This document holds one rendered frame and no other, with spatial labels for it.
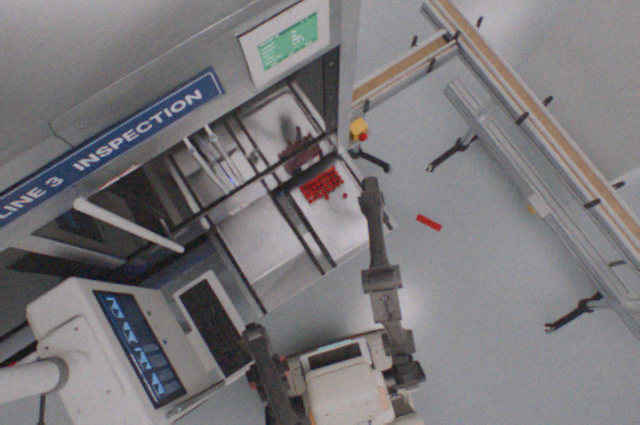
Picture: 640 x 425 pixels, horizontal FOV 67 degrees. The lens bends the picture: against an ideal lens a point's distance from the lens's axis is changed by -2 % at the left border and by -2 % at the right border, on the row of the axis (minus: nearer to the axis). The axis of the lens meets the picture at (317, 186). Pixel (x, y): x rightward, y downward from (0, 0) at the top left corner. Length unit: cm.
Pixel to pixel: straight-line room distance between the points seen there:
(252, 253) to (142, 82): 123
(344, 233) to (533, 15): 230
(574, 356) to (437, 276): 88
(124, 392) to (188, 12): 99
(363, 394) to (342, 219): 81
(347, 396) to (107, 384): 67
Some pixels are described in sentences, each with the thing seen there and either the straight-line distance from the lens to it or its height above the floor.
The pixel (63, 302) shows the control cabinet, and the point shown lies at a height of 155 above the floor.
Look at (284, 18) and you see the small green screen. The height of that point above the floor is 206.
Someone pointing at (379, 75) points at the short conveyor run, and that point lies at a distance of 227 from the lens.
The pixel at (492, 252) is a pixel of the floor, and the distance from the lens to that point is 310.
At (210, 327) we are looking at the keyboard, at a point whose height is 82.
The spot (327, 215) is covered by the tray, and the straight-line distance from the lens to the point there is 209.
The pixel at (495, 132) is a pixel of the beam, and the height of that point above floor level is 55.
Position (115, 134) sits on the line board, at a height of 200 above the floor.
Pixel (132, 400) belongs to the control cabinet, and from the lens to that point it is 150.
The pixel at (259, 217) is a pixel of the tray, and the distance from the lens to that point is 211.
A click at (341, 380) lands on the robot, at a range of 159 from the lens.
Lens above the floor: 293
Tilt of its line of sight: 75 degrees down
